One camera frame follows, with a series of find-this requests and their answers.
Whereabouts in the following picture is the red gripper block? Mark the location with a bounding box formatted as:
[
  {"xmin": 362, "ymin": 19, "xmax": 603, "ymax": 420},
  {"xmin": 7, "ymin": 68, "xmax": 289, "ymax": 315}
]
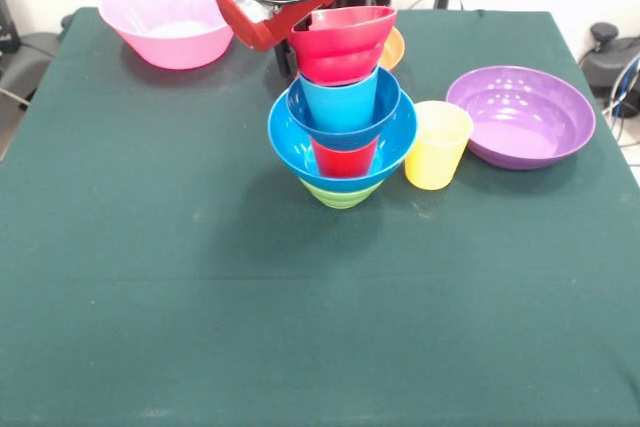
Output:
[{"xmin": 214, "ymin": 0, "xmax": 361, "ymax": 81}]

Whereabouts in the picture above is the small crimson bowl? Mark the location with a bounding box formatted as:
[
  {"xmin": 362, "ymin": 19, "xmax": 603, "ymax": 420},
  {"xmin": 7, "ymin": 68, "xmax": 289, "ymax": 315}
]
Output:
[{"xmin": 289, "ymin": 5, "xmax": 399, "ymax": 87}]

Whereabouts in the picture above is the small dark blue bowl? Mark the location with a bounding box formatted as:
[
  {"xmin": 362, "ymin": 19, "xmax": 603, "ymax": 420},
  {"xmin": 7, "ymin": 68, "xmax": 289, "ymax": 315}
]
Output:
[{"xmin": 285, "ymin": 69, "xmax": 403, "ymax": 151}]

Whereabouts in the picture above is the light blue cup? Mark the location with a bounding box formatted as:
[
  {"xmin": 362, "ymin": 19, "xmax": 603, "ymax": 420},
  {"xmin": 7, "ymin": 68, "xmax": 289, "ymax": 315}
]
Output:
[{"xmin": 298, "ymin": 66, "xmax": 380, "ymax": 131}]

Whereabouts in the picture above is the large light blue bowl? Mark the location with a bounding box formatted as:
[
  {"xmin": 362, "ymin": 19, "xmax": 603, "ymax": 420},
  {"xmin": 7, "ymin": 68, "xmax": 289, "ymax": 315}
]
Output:
[{"xmin": 267, "ymin": 90, "xmax": 419, "ymax": 193}]

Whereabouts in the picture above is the red cup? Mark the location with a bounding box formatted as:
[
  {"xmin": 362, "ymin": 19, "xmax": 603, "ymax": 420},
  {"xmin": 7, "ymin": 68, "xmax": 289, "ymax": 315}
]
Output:
[{"xmin": 310, "ymin": 136, "xmax": 379, "ymax": 179}]

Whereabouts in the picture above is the orange bowl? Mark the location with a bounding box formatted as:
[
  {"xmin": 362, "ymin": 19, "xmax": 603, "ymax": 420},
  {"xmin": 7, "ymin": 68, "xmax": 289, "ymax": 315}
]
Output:
[{"xmin": 379, "ymin": 26, "xmax": 406, "ymax": 72}]

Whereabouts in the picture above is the large pink bowl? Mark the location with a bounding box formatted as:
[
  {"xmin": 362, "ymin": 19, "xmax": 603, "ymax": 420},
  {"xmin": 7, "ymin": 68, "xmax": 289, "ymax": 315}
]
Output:
[{"xmin": 98, "ymin": 0, "xmax": 236, "ymax": 71}]

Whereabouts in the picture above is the green bowl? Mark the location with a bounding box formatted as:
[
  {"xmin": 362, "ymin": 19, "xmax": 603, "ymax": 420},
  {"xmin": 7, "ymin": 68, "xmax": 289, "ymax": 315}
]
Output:
[{"xmin": 298, "ymin": 176, "xmax": 385, "ymax": 210}]

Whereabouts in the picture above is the yellow cup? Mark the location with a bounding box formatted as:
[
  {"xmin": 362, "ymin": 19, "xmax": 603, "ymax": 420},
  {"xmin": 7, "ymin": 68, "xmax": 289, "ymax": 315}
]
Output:
[{"xmin": 403, "ymin": 100, "xmax": 475, "ymax": 191}]

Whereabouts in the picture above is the purple bowl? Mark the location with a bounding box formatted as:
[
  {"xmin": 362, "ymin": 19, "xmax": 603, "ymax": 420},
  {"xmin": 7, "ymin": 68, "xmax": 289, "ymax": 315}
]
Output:
[{"xmin": 445, "ymin": 65, "xmax": 597, "ymax": 171}]

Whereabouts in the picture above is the dark green tablecloth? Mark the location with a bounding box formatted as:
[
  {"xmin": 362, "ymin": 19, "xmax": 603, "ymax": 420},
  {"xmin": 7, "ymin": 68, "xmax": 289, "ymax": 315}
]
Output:
[{"xmin": 0, "ymin": 6, "xmax": 640, "ymax": 427}]

